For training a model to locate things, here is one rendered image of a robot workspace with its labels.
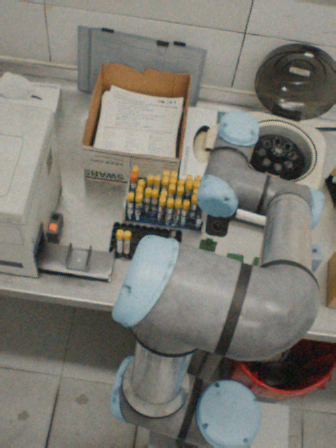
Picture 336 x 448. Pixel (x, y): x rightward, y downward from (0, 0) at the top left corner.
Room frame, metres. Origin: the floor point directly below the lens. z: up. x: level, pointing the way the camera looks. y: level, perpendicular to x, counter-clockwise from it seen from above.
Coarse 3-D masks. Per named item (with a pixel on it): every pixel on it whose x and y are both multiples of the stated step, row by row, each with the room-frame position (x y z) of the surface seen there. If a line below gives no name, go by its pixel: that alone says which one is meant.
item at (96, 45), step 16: (80, 32) 1.18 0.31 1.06; (96, 32) 1.17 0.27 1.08; (112, 32) 1.17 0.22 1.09; (80, 48) 1.17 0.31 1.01; (96, 48) 1.17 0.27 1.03; (112, 48) 1.16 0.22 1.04; (128, 48) 1.16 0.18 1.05; (144, 48) 1.16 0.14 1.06; (160, 48) 1.16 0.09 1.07; (176, 48) 1.16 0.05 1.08; (192, 48) 1.16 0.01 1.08; (80, 64) 1.16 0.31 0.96; (96, 64) 1.16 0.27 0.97; (128, 64) 1.15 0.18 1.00; (144, 64) 1.15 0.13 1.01; (160, 64) 1.15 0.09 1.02; (176, 64) 1.15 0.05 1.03; (192, 64) 1.15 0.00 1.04; (80, 80) 1.15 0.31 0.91; (96, 80) 1.14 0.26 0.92; (192, 80) 1.14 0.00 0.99; (192, 96) 1.13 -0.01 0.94
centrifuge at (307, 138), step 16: (256, 112) 1.07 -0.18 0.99; (272, 128) 1.04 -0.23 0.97; (288, 128) 1.03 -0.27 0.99; (304, 128) 1.04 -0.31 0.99; (304, 144) 1.00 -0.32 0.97; (320, 144) 1.00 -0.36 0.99; (304, 160) 0.98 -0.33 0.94; (320, 160) 0.94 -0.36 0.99; (304, 176) 0.88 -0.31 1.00; (320, 176) 0.89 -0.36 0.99; (256, 224) 0.79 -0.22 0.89
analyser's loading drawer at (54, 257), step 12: (48, 252) 0.60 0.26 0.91; (60, 252) 0.60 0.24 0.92; (72, 252) 0.61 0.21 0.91; (84, 252) 0.61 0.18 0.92; (96, 252) 0.62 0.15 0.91; (108, 252) 0.62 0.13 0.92; (48, 264) 0.57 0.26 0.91; (60, 264) 0.57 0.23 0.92; (72, 264) 0.58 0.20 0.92; (84, 264) 0.58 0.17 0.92; (96, 264) 0.59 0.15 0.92; (108, 264) 0.59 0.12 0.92; (96, 276) 0.56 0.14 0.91; (108, 276) 0.56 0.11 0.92
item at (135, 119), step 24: (120, 72) 1.12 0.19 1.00; (144, 72) 1.12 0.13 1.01; (96, 96) 1.02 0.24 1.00; (120, 96) 1.09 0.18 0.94; (144, 96) 1.10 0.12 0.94; (168, 96) 1.12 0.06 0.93; (96, 120) 1.01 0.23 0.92; (120, 120) 1.00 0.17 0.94; (144, 120) 1.02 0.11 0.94; (168, 120) 1.03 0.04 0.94; (96, 144) 0.92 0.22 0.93; (120, 144) 0.93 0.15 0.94; (144, 144) 0.94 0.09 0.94; (168, 144) 0.95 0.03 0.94; (96, 168) 0.84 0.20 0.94; (120, 168) 0.84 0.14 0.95; (144, 168) 0.84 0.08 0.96; (168, 168) 0.85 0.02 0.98
